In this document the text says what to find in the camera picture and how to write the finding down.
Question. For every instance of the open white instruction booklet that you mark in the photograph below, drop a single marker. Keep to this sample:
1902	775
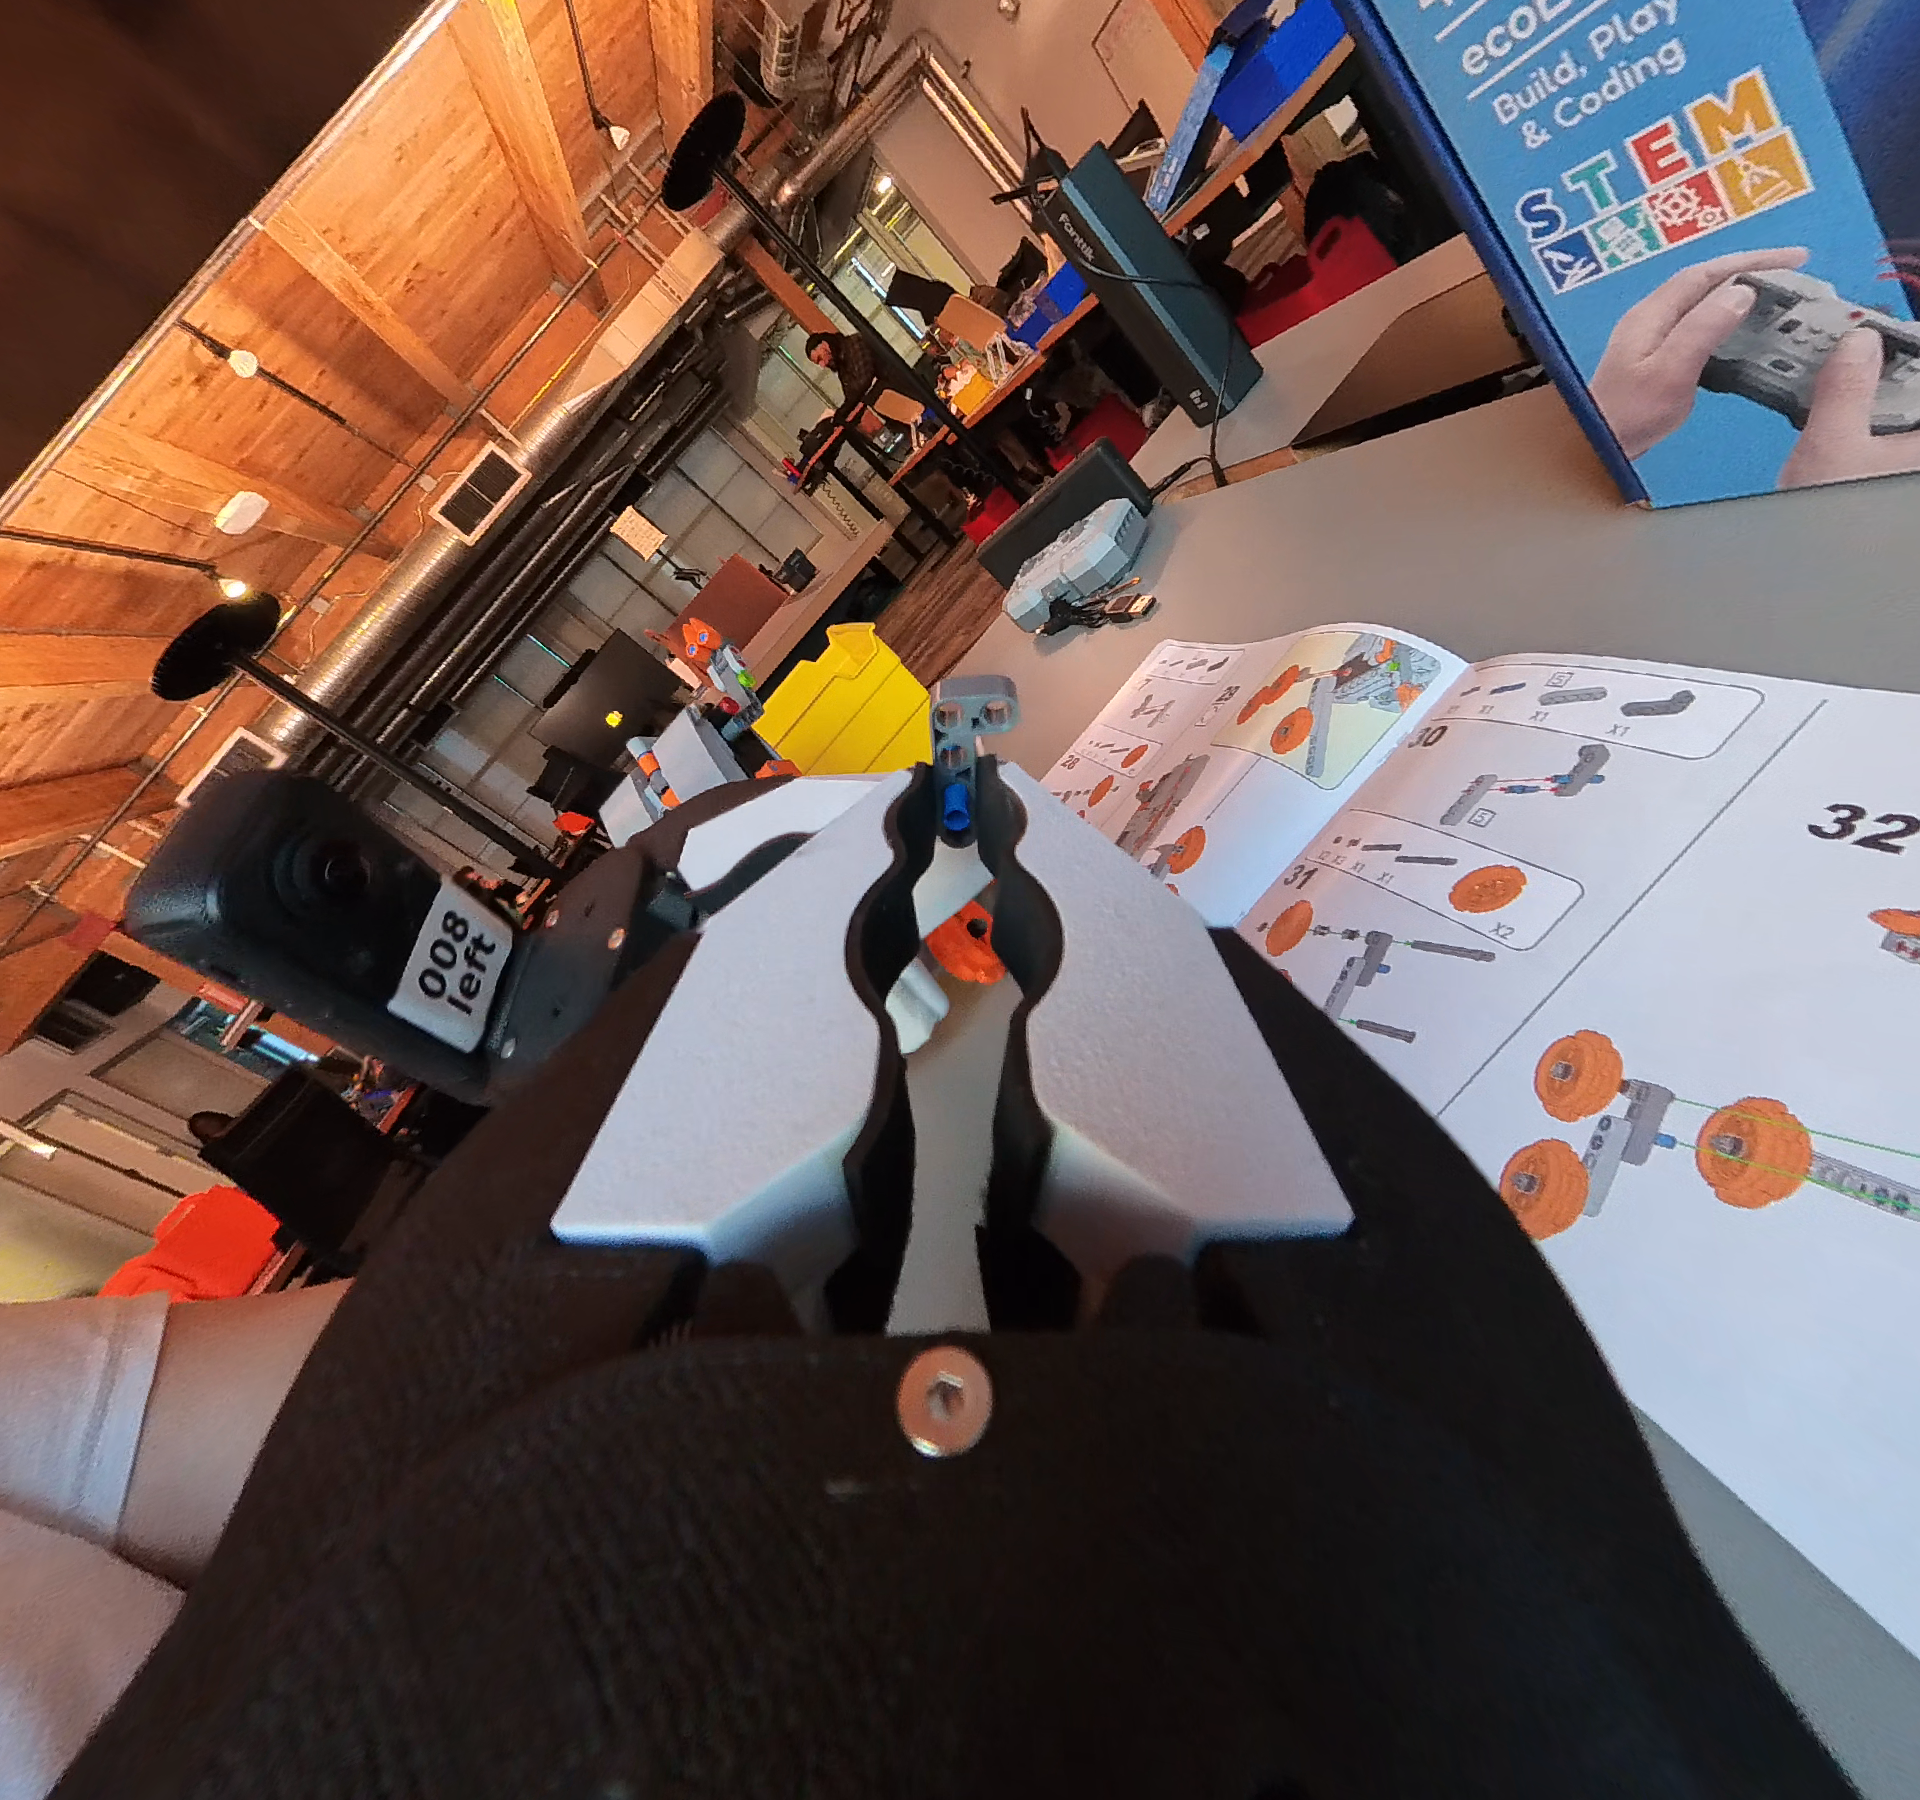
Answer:
1650	930

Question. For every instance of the grey angled building beam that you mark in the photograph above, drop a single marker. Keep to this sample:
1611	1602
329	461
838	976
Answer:
972	702

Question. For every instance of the white round ceiling lamp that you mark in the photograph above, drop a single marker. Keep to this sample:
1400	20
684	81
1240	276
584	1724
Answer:
238	511

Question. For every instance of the silver air duct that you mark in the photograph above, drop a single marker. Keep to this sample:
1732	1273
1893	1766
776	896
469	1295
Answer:
599	406

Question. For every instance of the neighbouring desk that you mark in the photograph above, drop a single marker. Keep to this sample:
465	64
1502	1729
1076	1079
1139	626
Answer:
1350	346

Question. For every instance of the dark computer tower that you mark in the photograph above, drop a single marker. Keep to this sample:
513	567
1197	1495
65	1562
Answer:
1154	284

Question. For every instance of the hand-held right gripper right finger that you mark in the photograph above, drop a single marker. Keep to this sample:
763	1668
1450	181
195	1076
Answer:
1168	1066

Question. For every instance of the blue connector pin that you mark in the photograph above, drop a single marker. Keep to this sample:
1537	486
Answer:
954	802

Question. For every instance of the large red storage bin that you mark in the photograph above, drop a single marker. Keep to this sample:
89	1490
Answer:
1318	279

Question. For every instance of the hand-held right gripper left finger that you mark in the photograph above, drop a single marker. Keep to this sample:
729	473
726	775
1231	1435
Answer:
735	1066

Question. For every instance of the person's left forearm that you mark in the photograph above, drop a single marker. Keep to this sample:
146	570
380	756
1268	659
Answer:
225	1411

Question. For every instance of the grey desk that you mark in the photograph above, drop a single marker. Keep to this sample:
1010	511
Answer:
1350	556

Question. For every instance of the white air vent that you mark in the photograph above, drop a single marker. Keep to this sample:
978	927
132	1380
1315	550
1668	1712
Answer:
481	494

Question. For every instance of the yellow storage bin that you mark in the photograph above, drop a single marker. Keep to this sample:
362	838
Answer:
855	719

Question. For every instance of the blue storage bins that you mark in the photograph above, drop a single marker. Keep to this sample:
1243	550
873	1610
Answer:
1288	60

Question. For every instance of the orange plastic object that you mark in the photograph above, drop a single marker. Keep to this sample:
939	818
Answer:
189	1246

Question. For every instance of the black monitor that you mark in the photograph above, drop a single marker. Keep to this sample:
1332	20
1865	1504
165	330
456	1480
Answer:
599	699

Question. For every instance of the black rectangular box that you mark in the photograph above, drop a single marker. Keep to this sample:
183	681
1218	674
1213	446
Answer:
1049	501

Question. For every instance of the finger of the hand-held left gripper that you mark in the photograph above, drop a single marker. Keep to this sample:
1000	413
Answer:
763	818
949	890

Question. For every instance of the orange toy wheel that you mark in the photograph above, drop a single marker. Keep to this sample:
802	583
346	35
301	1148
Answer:
966	951

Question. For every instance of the blue robot kit box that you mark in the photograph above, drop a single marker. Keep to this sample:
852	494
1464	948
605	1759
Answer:
1574	106

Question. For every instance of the wooden work table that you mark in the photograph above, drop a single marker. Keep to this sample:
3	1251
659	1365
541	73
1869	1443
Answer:
982	404

